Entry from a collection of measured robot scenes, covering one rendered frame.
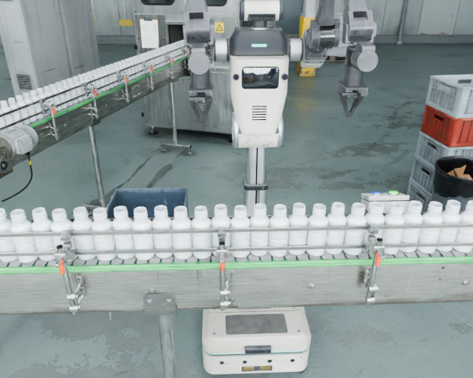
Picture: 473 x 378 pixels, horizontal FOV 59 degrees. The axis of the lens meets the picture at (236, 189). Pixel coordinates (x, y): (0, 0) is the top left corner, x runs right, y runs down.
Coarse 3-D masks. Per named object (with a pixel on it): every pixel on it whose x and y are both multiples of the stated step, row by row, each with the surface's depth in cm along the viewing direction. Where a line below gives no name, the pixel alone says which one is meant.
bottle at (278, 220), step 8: (280, 208) 127; (280, 216) 124; (272, 224) 125; (280, 224) 124; (288, 224) 126; (272, 232) 127; (280, 232) 125; (272, 240) 128; (280, 240) 127; (280, 256) 130
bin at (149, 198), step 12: (120, 192) 183; (132, 192) 183; (144, 192) 184; (156, 192) 184; (168, 192) 184; (180, 192) 184; (120, 204) 186; (132, 204) 186; (144, 204) 186; (156, 204) 187; (168, 204) 187; (180, 204) 187; (108, 216) 168; (132, 216) 189; (168, 216) 190
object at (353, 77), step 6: (348, 66) 121; (348, 72) 121; (354, 72) 120; (360, 72) 120; (348, 78) 121; (354, 78) 121; (360, 78) 121; (342, 84) 124; (348, 84) 122; (354, 84) 121; (360, 84) 122; (348, 90) 120; (354, 90) 124; (366, 90) 120
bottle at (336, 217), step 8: (336, 208) 125; (344, 208) 126; (328, 216) 128; (336, 216) 126; (344, 216) 127; (328, 224) 128; (336, 224) 126; (344, 224) 127; (328, 232) 129; (336, 232) 127; (344, 232) 128; (328, 240) 130; (336, 240) 128
